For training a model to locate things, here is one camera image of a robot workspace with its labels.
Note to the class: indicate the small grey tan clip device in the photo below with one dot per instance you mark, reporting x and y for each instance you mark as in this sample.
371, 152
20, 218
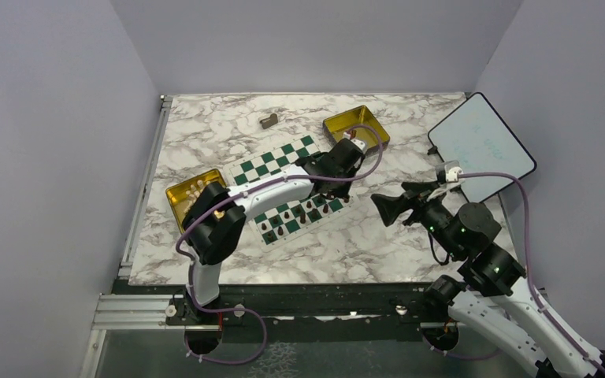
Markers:
269, 121

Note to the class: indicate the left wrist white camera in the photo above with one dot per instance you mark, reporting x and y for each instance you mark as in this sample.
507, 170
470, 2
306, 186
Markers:
357, 142

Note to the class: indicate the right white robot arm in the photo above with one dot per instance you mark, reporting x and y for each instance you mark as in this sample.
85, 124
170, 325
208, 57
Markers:
495, 298

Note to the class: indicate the white chess pieces pile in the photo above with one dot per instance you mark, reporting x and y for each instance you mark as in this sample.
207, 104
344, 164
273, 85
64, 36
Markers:
194, 191

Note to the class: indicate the green white chess board mat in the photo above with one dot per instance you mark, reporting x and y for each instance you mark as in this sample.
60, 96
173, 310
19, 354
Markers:
249, 171

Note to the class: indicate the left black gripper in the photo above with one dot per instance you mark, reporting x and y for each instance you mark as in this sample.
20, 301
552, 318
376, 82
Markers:
340, 192

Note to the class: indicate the wrist white camera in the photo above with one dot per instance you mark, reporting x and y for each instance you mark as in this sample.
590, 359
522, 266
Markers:
357, 142
447, 177

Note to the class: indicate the black metal base frame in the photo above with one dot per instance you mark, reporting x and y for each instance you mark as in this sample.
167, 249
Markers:
298, 313

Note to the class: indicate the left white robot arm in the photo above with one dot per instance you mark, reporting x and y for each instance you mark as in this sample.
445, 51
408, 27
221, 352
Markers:
214, 223

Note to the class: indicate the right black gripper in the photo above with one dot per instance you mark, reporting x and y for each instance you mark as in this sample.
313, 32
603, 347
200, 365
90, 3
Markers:
418, 193

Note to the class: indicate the small whiteboard tablet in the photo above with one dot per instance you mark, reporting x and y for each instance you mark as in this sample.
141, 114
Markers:
480, 140

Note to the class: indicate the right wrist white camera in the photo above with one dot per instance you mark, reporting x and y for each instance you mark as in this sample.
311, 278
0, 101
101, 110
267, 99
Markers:
447, 177

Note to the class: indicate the gold tin with white pieces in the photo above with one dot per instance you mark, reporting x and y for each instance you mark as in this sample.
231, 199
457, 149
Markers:
182, 196

